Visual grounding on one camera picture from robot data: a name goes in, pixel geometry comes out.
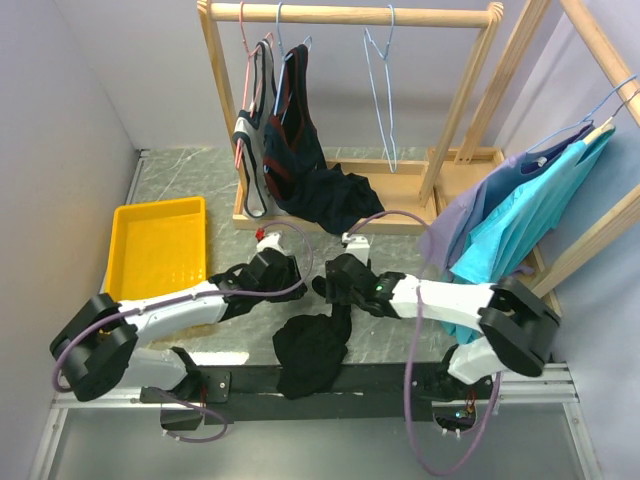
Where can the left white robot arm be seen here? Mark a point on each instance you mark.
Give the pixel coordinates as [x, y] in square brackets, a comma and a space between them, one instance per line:
[105, 345]

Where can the pink wire hanger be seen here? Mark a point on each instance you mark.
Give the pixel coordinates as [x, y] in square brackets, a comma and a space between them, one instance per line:
[250, 54]

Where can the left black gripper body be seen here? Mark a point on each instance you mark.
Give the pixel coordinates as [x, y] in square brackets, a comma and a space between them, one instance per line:
[286, 280]

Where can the white grey tank top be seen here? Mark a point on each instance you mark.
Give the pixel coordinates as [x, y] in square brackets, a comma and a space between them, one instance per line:
[250, 132]

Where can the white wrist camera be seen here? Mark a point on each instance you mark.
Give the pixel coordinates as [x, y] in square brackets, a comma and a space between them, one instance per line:
[357, 246]
[269, 240]

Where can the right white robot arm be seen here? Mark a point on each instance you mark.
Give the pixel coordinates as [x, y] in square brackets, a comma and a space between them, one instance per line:
[515, 328]

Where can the black tank top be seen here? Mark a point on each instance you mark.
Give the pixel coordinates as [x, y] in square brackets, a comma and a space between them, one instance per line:
[310, 350]

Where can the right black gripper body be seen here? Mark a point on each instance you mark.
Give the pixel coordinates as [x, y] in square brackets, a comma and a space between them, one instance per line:
[341, 296]

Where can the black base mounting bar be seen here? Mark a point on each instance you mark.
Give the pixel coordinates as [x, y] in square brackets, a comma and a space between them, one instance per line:
[249, 392]

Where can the navy red-trimmed tank top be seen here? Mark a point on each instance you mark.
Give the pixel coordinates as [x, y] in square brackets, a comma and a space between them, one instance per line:
[302, 184]

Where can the turquoise shirt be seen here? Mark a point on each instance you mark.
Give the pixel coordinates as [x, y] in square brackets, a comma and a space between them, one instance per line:
[498, 245]

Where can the blue hanger on right rack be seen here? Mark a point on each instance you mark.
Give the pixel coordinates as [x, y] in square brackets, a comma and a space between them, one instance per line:
[588, 118]

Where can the purple shirt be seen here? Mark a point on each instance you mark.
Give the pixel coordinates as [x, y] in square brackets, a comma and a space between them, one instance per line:
[442, 244]

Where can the yellow plastic tray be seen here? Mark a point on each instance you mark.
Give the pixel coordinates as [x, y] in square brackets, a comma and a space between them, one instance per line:
[157, 248]

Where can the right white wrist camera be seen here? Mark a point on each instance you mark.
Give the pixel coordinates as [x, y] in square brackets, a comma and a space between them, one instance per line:
[357, 246]

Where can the blue hanger with navy top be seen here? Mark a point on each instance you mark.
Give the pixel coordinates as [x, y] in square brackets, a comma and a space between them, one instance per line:
[291, 104]

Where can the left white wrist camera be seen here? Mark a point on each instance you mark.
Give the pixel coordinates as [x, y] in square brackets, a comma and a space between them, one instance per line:
[269, 240]

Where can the wooden hanger on right rack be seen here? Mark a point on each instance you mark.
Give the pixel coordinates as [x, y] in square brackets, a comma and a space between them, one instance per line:
[597, 132]

